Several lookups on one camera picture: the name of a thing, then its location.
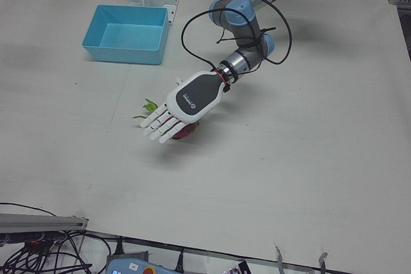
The white grey dexterous robot hand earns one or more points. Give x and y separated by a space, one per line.
196 92

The pink dragon fruit green leaves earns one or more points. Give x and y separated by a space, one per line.
150 106

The silver blue UR5e robot arm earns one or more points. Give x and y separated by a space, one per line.
244 14

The blue plastic bin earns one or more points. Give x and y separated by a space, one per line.
128 38

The black white printed card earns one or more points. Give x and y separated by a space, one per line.
239 269

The blue grey teach pendant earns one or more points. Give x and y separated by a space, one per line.
135 266

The aluminium extrusion rail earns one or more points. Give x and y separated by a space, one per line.
38 221

